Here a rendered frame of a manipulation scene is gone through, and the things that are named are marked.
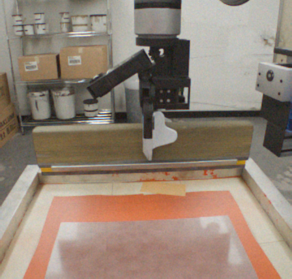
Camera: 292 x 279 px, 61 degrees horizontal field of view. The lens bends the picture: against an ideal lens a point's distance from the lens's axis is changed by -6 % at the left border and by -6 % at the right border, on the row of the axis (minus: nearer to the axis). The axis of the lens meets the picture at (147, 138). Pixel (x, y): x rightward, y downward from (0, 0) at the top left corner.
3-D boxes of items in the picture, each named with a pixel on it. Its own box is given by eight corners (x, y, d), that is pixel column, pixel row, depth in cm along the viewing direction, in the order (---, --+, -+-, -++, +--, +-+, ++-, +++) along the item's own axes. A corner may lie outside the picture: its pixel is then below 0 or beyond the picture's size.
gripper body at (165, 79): (189, 114, 44) (193, 38, 39) (137, 115, 43) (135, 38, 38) (180, 101, 51) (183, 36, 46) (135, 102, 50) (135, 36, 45)
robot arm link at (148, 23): (133, 8, 36) (133, 11, 44) (134, 40, 38) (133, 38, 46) (185, 8, 37) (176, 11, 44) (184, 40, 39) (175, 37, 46)
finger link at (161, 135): (178, 164, 46) (178, 112, 44) (143, 165, 46) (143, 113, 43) (175, 158, 49) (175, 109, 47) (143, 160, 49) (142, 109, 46)
